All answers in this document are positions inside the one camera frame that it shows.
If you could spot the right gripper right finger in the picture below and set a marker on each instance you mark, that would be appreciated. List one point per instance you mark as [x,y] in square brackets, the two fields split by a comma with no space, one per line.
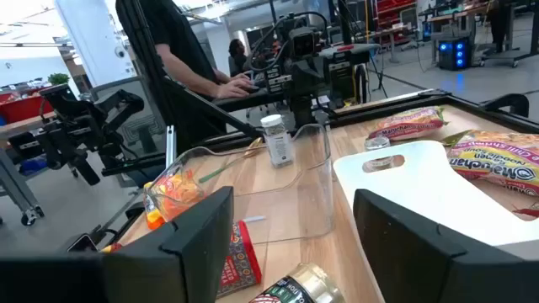
[412,261]

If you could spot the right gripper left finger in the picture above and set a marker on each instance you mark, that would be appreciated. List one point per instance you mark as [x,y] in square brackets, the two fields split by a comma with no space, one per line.
[189,252]

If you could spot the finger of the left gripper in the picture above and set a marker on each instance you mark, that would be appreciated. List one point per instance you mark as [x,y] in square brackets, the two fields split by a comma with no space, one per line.
[340,75]
[279,79]

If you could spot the orange chicken ramen pack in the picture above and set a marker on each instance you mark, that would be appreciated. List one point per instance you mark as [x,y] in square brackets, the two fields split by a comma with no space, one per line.
[177,193]

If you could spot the white-lid spice bottle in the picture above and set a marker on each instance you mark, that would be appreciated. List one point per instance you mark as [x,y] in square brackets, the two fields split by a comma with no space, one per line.
[278,145]

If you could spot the small glass spice jar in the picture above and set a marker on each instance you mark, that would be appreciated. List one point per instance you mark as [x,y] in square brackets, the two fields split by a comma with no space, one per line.
[377,143]

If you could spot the red yellow ramen pack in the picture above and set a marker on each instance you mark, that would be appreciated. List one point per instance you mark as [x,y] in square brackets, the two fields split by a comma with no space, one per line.
[110,248]

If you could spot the lime chili shrimp ramen pack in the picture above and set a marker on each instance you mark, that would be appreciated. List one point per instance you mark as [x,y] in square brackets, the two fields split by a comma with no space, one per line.
[404,124]
[497,164]

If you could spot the gold-lid herb jar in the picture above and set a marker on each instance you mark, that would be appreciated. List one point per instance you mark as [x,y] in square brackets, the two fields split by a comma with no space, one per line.
[303,286]

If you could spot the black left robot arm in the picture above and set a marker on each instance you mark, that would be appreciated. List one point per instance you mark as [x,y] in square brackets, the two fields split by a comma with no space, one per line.
[301,109]

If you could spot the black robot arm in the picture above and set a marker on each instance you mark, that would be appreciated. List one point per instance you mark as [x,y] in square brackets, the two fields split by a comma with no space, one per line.
[84,126]

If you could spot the small reddish food item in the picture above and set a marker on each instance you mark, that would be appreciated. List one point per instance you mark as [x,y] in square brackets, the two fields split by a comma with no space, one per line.
[528,211]

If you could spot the red marker pen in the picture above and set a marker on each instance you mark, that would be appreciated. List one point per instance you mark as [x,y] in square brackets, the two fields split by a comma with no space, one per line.
[345,48]

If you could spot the person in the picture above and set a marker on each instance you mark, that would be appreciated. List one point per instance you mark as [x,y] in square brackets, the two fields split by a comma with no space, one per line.
[499,25]
[168,25]
[236,52]

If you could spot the red patterned paprika tin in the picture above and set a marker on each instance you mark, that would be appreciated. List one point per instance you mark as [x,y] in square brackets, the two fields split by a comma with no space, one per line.
[242,261]

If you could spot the white cutting board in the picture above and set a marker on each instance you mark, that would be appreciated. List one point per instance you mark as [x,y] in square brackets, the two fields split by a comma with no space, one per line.
[421,189]

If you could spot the red shelving unit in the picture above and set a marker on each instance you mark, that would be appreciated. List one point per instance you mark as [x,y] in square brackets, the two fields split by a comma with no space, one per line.
[391,8]

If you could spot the clear plastic storage bin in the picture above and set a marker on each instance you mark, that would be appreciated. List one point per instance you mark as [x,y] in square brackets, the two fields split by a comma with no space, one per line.
[311,177]

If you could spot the silver aluminium profile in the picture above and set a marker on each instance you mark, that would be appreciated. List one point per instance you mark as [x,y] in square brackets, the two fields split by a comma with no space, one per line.
[170,147]

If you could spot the blue-lit computer tower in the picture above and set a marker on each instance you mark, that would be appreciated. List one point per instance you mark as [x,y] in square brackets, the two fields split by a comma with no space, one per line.
[455,52]

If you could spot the wooden workbench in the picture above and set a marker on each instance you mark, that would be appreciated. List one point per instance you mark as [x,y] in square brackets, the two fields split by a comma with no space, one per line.
[21,126]

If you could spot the green potted plant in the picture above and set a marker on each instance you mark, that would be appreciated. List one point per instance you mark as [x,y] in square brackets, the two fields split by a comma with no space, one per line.
[59,78]

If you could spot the red storage bin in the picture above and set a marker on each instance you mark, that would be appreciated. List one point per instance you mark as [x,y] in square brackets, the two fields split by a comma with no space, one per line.
[25,109]

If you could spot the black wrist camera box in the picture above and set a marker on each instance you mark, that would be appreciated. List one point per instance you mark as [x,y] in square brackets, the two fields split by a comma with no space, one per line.
[305,42]

